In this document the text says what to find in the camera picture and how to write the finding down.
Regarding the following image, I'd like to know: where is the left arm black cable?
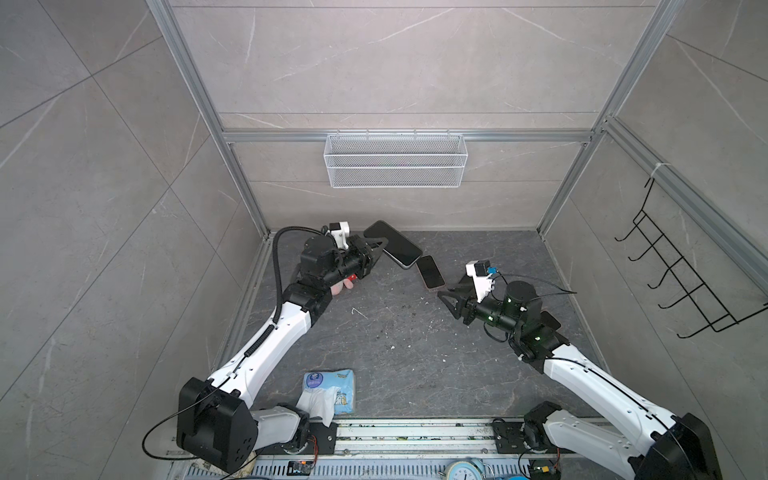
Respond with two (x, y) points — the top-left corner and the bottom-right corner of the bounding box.
(271, 225), (328, 325)

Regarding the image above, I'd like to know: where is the phone near right arm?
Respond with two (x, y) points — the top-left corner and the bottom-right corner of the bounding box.
(540, 310), (562, 331)

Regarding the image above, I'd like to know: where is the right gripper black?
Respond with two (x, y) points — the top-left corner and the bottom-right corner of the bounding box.
(439, 283), (522, 339)

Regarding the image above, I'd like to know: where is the blue round clock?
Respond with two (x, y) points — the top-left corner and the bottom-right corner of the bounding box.
(444, 459), (484, 480)

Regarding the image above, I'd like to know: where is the blue tissue pack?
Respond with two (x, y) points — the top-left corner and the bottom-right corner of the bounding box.
(296, 369), (356, 427)

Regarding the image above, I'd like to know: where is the aluminium mounting rail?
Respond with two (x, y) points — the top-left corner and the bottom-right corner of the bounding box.
(161, 418), (667, 463)

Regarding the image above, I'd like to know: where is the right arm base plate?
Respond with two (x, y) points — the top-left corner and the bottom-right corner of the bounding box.
(490, 418), (572, 454)

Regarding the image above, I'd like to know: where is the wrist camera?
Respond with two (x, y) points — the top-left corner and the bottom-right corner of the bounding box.
(465, 260), (496, 302)
(328, 221), (350, 250)

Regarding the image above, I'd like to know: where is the black wire hook rack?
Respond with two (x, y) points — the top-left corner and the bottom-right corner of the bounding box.
(614, 178), (767, 339)

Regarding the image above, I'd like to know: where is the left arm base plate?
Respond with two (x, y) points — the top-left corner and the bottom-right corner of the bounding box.
(261, 422), (338, 455)

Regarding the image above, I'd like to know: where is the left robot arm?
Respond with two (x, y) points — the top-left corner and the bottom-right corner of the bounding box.
(176, 224), (387, 474)

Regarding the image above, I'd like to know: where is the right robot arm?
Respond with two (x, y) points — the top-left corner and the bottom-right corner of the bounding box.
(438, 275), (723, 479)

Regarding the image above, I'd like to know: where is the white wire basket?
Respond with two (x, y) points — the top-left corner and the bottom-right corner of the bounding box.
(323, 133), (468, 189)

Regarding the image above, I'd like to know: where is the black phone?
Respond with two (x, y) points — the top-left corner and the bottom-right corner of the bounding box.
(363, 220), (423, 269)

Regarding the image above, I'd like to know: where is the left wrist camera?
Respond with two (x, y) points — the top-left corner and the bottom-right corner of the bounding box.
(328, 221), (350, 250)

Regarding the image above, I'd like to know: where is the pink pig plush toy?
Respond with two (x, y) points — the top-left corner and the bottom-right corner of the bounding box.
(330, 274), (358, 296)

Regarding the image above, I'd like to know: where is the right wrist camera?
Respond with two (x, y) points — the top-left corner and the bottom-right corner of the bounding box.
(465, 260), (496, 302)

